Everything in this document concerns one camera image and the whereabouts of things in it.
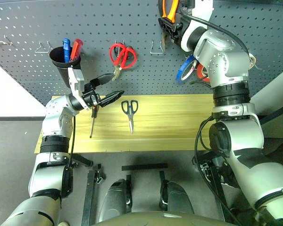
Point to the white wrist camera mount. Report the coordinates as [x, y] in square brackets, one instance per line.
[202, 9]
[76, 78]

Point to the grey perforated pegboard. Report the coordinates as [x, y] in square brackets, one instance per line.
[143, 77]

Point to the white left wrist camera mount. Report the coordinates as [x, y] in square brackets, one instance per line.
[76, 78]

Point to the metal pegboard hook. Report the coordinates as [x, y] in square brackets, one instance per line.
[155, 52]
[121, 42]
[43, 49]
[1, 42]

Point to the black plastic cup holder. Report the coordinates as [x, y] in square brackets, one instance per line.
[61, 68]

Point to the black flat floor bar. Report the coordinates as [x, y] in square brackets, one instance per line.
[143, 167]

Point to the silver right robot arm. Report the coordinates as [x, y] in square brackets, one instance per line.
[226, 54]

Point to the dark robot foot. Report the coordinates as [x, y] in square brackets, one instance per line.
[178, 200]
[114, 200]

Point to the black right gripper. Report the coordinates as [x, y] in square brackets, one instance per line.
[186, 13]

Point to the olive robot torso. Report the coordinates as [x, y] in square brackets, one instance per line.
[155, 219]

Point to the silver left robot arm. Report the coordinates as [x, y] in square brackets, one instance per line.
[50, 175]

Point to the black table bracket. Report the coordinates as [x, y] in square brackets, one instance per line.
[83, 160]

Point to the blue tape roll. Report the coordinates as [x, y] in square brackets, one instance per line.
[179, 75]

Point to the dark right robot foot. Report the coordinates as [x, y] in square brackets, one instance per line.
[178, 200]

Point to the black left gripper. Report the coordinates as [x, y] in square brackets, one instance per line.
[89, 95]

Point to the red tape roll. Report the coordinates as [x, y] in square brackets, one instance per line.
[199, 74]

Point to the metal table frame leg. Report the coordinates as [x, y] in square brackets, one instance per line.
[88, 195]

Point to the beige twine roll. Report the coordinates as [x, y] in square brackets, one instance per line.
[252, 61]

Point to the dark left robot foot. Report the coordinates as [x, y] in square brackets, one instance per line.
[114, 200]

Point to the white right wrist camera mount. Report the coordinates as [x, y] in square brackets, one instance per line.
[202, 9]

